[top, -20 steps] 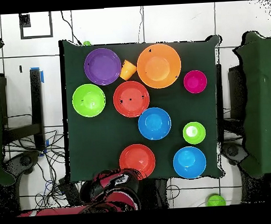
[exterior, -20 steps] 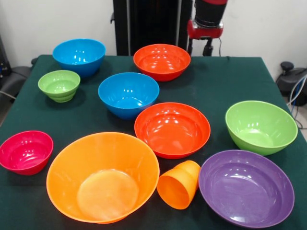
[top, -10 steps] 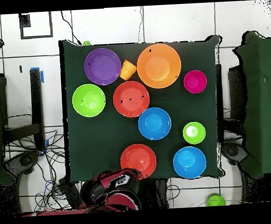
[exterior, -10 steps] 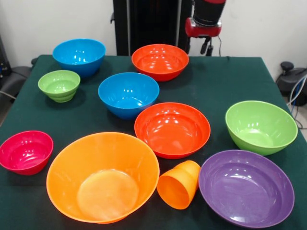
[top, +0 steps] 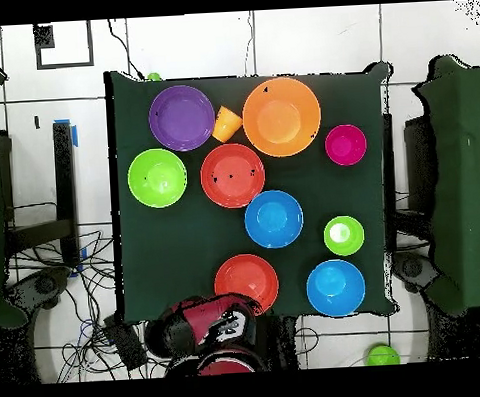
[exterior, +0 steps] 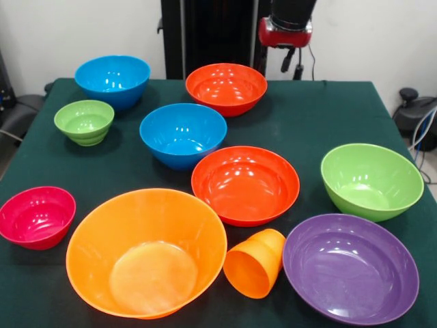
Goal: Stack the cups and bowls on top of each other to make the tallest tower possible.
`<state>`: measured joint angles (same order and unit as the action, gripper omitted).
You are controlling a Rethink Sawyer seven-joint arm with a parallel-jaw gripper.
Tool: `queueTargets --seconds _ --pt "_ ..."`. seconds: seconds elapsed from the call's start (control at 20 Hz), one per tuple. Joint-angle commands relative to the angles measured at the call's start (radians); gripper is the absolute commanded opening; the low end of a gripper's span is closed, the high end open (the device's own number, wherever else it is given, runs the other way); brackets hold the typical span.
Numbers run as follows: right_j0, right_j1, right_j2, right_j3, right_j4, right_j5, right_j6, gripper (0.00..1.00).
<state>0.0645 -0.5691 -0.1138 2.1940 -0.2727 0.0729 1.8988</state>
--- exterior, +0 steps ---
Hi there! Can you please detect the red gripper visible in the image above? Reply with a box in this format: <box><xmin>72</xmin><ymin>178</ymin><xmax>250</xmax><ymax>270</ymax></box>
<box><xmin>258</xmin><ymin>16</ymin><xmax>313</xmax><ymax>74</ymax></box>

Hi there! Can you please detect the red-orange plastic bowl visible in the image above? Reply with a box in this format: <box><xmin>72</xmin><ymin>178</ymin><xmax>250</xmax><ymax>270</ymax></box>
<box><xmin>185</xmin><ymin>63</ymin><xmax>268</xmax><ymax>118</ymax></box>
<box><xmin>191</xmin><ymin>146</ymin><xmax>301</xmax><ymax>228</ymax></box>

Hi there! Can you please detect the dark green tablecloth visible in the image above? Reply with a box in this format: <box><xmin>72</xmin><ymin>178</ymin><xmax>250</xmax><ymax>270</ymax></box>
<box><xmin>0</xmin><ymin>77</ymin><xmax>437</xmax><ymax>328</ymax></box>

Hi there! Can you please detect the black wheeled base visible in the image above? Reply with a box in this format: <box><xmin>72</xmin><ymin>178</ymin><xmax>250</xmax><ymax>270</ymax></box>
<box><xmin>0</xmin><ymin>47</ymin><xmax>45</xmax><ymax>141</ymax></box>
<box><xmin>392</xmin><ymin>87</ymin><xmax>437</xmax><ymax>152</ymax></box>

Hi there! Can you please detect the blue plastic bowl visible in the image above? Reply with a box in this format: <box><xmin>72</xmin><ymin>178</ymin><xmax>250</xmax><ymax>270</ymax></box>
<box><xmin>74</xmin><ymin>55</ymin><xmax>152</xmax><ymax>111</ymax></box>
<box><xmin>139</xmin><ymin>102</ymin><xmax>228</xmax><ymax>172</ymax></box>

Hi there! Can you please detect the large green plastic bowl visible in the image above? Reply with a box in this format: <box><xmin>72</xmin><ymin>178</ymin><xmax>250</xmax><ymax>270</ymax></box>
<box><xmin>320</xmin><ymin>143</ymin><xmax>425</xmax><ymax>223</ymax></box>

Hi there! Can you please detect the orange plastic cup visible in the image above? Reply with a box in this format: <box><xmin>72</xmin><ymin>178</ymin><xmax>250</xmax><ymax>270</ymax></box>
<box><xmin>223</xmin><ymin>228</ymin><xmax>287</xmax><ymax>300</ymax></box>

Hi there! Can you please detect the small green plastic bowl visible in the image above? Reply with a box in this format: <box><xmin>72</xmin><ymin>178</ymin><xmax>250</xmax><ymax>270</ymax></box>
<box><xmin>53</xmin><ymin>99</ymin><xmax>115</xmax><ymax>147</ymax></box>

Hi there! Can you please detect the purple plastic bowl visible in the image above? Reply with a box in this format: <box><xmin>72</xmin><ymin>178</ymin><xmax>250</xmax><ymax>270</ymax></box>
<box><xmin>282</xmin><ymin>213</ymin><xmax>420</xmax><ymax>326</ymax></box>

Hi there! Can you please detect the large orange plastic bowl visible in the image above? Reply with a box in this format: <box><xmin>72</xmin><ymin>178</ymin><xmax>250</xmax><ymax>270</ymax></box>
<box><xmin>65</xmin><ymin>188</ymin><xmax>228</xmax><ymax>320</ymax></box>

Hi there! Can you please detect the pink plastic bowl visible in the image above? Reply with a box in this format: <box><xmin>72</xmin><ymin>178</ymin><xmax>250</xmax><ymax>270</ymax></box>
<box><xmin>0</xmin><ymin>186</ymin><xmax>77</xmax><ymax>251</ymax></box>

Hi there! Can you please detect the black wall cable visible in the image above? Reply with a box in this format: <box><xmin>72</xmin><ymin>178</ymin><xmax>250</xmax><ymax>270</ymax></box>
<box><xmin>292</xmin><ymin>44</ymin><xmax>317</xmax><ymax>81</ymax></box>

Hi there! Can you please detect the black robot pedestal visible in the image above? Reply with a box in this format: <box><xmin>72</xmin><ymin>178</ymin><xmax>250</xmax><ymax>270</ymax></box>
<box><xmin>156</xmin><ymin>0</ymin><xmax>276</xmax><ymax>81</ymax></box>

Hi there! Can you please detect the blue and white cable bundle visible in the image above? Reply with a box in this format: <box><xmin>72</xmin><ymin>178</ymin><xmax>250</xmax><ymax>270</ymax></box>
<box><xmin>408</xmin><ymin>105</ymin><xmax>437</xmax><ymax>185</ymax></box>

